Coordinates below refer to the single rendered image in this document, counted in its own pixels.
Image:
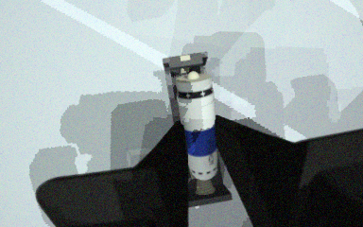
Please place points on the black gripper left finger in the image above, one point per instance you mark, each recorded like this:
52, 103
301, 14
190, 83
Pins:
156, 188

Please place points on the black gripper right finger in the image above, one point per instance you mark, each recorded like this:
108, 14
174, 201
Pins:
273, 176

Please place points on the white and blue battery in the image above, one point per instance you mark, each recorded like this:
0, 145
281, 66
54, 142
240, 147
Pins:
196, 101

